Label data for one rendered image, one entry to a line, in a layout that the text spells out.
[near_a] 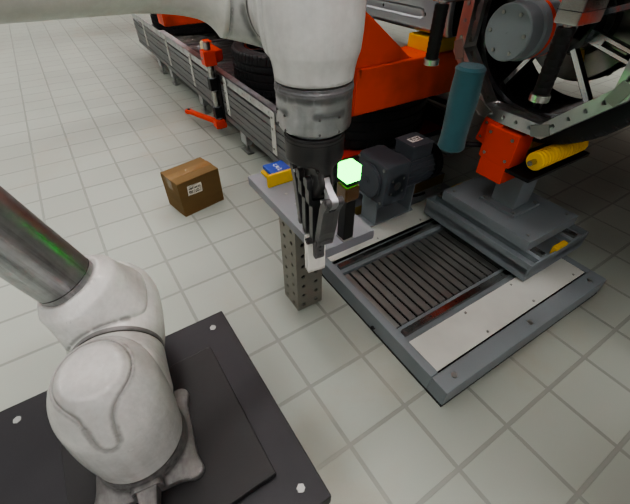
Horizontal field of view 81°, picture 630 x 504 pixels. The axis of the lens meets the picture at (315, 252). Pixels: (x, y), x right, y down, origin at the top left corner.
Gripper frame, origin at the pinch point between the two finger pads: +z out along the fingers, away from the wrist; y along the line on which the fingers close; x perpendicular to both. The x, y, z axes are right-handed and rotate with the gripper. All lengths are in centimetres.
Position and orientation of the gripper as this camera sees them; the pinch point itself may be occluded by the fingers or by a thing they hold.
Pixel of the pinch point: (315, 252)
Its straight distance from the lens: 58.9
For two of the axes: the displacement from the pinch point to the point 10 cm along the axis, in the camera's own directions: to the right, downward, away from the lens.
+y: 4.1, 6.0, -6.9
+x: 9.1, -2.8, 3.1
